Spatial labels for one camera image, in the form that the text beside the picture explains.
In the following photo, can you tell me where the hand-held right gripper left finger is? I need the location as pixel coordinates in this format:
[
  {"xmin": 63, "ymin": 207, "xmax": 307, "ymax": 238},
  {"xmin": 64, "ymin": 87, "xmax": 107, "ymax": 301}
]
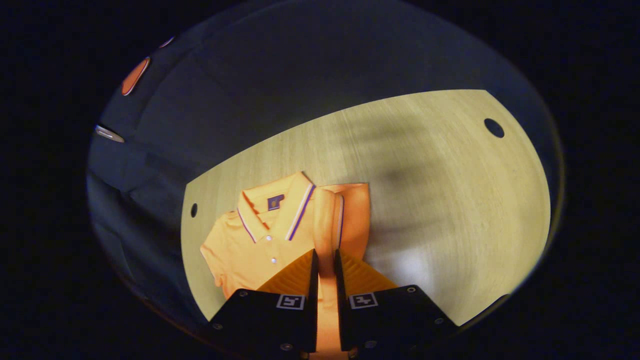
[{"xmin": 200, "ymin": 248, "xmax": 320, "ymax": 358}]

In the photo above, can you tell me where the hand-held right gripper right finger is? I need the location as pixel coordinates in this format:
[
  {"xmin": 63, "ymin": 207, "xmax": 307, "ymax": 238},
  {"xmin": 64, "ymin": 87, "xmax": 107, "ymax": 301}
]
[{"xmin": 334, "ymin": 248, "xmax": 458, "ymax": 358}]

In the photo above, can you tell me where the orange T-shirt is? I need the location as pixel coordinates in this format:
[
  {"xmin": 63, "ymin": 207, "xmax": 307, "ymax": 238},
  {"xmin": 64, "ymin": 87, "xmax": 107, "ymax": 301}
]
[{"xmin": 200, "ymin": 171, "xmax": 372, "ymax": 360}]

